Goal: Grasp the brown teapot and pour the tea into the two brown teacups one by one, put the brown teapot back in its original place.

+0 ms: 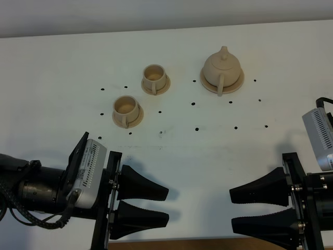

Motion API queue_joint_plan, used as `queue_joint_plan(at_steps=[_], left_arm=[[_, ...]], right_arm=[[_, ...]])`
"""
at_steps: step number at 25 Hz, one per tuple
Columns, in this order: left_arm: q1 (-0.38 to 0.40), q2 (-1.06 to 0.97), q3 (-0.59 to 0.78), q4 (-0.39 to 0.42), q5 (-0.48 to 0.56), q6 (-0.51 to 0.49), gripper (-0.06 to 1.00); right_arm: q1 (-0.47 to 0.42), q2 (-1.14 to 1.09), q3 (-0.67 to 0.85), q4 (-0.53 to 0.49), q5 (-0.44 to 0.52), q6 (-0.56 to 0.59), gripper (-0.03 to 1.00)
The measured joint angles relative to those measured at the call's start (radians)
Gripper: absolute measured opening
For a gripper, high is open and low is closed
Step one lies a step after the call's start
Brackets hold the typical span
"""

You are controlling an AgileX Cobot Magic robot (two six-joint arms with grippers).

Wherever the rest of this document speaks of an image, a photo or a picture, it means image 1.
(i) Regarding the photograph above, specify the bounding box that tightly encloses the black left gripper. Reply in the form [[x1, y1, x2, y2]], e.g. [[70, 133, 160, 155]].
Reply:
[[91, 151, 169, 249]]

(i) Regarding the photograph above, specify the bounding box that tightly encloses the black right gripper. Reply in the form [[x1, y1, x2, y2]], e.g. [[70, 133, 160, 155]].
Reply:
[[229, 153, 332, 249]]

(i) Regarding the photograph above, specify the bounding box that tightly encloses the beige ceramic teapot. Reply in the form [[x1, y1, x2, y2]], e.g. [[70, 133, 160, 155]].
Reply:
[[202, 46, 242, 96]]

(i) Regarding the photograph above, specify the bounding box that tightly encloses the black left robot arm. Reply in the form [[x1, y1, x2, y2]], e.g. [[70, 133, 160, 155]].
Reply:
[[1, 133, 169, 249]]

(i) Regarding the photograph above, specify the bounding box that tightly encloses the beige round teapot saucer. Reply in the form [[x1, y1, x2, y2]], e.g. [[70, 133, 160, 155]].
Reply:
[[200, 69, 245, 94]]

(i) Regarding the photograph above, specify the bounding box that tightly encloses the beige near cup saucer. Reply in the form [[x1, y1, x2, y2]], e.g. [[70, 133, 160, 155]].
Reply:
[[112, 105, 144, 129]]

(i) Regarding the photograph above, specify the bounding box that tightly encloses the beige cup saucer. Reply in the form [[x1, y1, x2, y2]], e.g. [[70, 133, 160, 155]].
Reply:
[[141, 76, 171, 95], [112, 105, 144, 129]]

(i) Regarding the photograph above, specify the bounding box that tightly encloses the beige near teacup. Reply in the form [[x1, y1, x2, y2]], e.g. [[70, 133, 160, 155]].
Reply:
[[113, 96, 138, 123]]

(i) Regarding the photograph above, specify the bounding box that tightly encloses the beige teacup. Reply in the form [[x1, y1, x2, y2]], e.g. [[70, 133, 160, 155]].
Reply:
[[142, 64, 167, 94], [113, 96, 138, 123]]

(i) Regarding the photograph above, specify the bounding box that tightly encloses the beige far cup saucer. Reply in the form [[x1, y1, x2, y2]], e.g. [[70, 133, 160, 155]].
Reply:
[[141, 76, 171, 95]]

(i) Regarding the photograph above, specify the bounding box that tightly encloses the beige far teacup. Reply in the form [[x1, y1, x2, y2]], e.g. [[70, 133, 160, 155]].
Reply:
[[142, 64, 167, 94]]

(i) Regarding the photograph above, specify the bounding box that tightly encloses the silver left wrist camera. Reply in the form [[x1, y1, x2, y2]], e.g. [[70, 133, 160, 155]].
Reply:
[[71, 139, 107, 209]]

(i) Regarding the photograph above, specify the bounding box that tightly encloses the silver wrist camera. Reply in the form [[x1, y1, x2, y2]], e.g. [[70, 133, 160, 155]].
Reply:
[[71, 139, 107, 209], [302, 107, 332, 171]]

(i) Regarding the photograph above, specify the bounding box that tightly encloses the black left camera cable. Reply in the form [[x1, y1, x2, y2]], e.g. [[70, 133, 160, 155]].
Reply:
[[0, 182, 80, 230]]

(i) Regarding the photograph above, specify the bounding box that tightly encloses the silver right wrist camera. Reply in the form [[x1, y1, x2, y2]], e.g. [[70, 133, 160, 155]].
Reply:
[[302, 107, 332, 171]]

